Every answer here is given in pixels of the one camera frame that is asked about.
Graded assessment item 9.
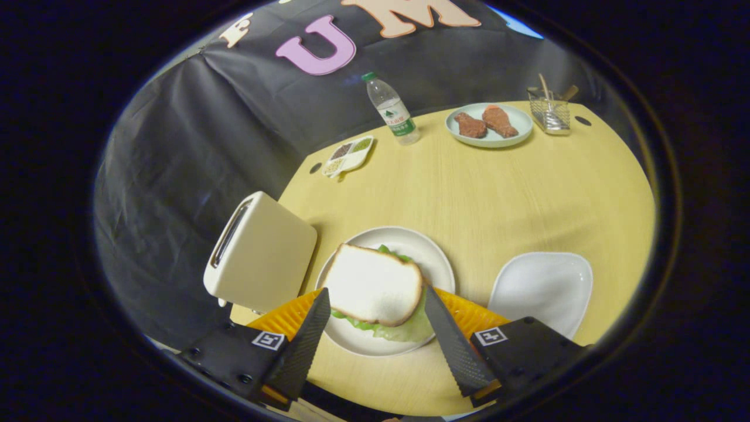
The clear plastic water bottle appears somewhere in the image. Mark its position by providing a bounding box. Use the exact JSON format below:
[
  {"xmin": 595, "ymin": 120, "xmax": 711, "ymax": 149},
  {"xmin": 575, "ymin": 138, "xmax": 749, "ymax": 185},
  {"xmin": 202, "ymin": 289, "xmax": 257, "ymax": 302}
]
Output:
[{"xmin": 361, "ymin": 72, "xmax": 421, "ymax": 146}]

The white divided condiment dish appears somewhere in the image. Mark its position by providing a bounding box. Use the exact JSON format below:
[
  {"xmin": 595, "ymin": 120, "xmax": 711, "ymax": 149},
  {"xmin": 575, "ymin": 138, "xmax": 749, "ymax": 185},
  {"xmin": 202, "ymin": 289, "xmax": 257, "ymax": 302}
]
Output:
[{"xmin": 322, "ymin": 135, "xmax": 374, "ymax": 179}]

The pale green oval plate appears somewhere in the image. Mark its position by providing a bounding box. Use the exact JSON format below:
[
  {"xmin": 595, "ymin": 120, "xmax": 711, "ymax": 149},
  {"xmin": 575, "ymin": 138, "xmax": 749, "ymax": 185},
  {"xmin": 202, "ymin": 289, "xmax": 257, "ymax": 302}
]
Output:
[{"xmin": 445, "ymin": 103, "xmax": 534, "ymax": 148}]

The plain white bread slice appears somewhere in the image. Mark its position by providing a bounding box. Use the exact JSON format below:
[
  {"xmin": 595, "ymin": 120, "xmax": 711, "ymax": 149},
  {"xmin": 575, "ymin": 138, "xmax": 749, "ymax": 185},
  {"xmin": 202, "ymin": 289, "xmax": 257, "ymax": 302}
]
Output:
[{"xmin": 321, "ymin": 243, "xmax": 424, "ymax": 328}]

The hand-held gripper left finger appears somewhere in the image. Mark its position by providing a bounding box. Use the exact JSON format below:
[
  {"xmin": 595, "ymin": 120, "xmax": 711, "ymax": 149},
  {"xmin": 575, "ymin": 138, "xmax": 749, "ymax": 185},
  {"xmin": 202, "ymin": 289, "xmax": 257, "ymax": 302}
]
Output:
[{"xmin": 179, "ymin": 287, "xmax": 332, "ymax": 411}]

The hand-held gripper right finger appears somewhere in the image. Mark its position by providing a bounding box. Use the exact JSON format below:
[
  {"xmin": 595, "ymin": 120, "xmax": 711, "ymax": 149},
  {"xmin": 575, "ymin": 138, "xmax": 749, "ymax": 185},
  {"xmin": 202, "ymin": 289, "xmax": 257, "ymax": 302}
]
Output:
[{"xmin": 423, "ymin": 285, "xmax": 588, "ymax": 408}]

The green lettuce leaf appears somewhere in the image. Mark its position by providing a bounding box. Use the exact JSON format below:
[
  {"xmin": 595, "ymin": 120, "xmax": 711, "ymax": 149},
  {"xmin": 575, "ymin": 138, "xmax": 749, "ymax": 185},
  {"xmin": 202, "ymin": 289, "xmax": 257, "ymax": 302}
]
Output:
[{"xmin": 331, "ymin": 244, "xmax": 435, "ymax": 343}]

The beige round plate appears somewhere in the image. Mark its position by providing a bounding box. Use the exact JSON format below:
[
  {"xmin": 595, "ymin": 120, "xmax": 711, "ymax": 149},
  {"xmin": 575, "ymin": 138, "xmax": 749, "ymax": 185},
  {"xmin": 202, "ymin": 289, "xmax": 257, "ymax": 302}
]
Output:
[{"xmin": 315, "ymin": 226, "xmax": 456, "ymax": 358}]

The cream white toaster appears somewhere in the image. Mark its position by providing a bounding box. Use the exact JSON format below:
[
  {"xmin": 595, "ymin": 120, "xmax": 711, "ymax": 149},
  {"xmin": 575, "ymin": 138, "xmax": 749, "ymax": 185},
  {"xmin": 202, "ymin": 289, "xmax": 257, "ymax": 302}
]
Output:
[{"xmin": 203, "ymin": 191, "xmax": 318, "ymax": 314}]

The brown fried meat piece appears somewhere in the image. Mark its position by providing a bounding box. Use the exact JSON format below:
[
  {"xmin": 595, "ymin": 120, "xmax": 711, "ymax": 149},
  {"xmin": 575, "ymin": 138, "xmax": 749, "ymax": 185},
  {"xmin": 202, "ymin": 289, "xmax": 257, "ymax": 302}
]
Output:
[
  {"xmin": 482, "ymin": 105, "xmax": 520, "ymax": 138},
  {"xmin": 455, "ymin": 113, "xmax": 488, "ymax": 139}
]

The white glossy plate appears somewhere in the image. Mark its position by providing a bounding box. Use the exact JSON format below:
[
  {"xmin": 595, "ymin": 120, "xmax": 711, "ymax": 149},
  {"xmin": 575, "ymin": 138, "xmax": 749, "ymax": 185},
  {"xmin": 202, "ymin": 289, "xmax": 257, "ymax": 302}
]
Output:
[{"xmin": 487, "ymin": 251, "xmax": 594, "ymax": 341}]

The metal wire utensil basket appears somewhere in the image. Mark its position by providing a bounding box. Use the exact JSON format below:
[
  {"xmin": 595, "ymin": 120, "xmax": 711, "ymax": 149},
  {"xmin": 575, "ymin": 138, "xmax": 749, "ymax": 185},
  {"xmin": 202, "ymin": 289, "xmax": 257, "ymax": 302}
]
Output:
[{"xmin": 527, "ymin": 87, "xmax": 571, "ymax": 136}]

